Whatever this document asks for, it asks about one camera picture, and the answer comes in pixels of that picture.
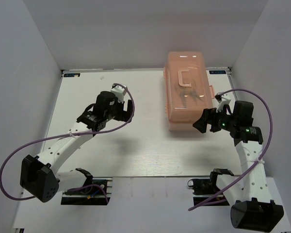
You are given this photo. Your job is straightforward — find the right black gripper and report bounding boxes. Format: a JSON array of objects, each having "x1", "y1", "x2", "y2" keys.
[{"x1": 193, "y1": 105, "x2": 237, "y2": 133}]

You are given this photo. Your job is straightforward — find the pink plastic toolbox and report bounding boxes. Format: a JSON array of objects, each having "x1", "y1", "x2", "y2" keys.
[{"x1": 163, "y1": 51, "x2": 214, "y2": 132}]

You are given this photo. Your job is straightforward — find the yellow side cutter pliers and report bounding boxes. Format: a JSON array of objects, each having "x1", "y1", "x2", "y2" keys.
[{"x1": 189, "y1": 86, "x2": 203, "y2": 102}]

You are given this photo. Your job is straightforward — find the yellow needle-nose pliers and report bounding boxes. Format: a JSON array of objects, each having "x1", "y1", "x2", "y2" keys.
[{"x1": 175, "y1": 84, "x2": 190, "y2": 108}]

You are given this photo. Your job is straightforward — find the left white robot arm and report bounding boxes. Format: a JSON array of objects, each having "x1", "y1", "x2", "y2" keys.
[{"x1": 20, "y1": 85, "x2": 134, "y2": 202}]

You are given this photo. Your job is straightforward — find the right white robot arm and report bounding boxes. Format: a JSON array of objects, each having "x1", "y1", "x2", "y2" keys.
[{"x1": 193, "y1": 101, "x2": 284, "y2": 233}]

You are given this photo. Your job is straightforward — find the right blue table label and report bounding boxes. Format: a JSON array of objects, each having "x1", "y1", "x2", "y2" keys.
[{"x1": 209, "y1": 70, "x2": 226, "y2": 75}]

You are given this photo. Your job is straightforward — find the blue table label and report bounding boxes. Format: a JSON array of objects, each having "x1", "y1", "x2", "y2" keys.
[
  {"x1": 209, "y1": 70, "x2": 226, "y2": 75},
  {"x1": 64, "y1": 73, "x2": 81, "y2": 77}
]

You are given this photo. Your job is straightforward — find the left blue table label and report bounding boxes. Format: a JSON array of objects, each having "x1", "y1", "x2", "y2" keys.
[{"x1": 64, "y1": 73, "x2": 81, "y2": 77}]

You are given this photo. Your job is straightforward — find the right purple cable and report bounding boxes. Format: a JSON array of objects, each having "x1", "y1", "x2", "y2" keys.
[{"x1": 188, "y1": 88, "x2": 273, "y2": 211}]

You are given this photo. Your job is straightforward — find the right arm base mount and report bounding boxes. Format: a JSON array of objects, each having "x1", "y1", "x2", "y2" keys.
[{"x1": 187, "y1": 178, "x2": 229, "y2": 206}]

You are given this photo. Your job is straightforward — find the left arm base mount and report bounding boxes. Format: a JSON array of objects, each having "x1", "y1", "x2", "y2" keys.
[{"x1": 61, "y1": 177, "x2": 113, "y2": 206}]

